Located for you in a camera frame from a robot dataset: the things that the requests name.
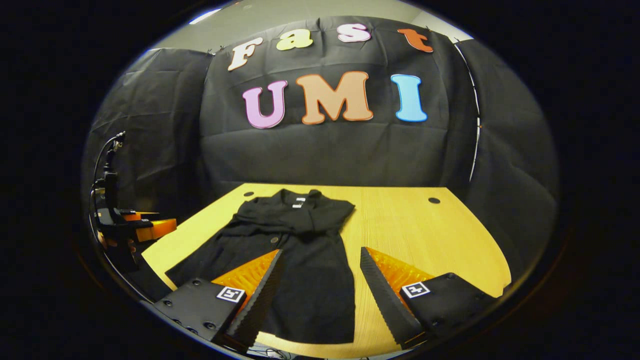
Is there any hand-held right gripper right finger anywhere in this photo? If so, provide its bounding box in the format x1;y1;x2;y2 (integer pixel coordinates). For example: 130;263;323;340
360;246;498;350

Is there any thin white backdrop pole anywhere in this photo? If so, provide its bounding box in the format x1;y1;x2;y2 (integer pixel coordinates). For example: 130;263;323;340
454;40;482;183

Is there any black backdrop cloth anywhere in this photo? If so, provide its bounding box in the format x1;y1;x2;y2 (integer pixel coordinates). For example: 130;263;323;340
82;15;560;296

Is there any black button shirt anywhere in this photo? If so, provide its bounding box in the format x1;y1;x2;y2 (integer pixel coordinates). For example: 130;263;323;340
165;188;357;346

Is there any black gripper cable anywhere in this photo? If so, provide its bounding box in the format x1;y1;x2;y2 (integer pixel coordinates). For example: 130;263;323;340
89;131;126;211

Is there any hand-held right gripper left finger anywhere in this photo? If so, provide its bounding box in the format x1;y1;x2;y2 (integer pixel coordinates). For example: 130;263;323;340
152;249;286;351

